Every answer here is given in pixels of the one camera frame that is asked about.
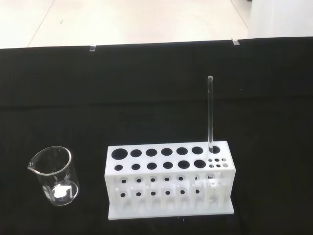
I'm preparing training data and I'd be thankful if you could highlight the small clear glass beaker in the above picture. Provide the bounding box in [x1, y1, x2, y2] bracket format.
[27, 146, 81, 207]

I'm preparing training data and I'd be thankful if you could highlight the black bench cloth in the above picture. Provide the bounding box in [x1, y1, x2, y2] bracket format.
[0, 36, 313, 235]

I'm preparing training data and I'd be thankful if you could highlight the white test tube rack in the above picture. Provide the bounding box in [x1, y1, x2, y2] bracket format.
[104, 141, 237, 219]

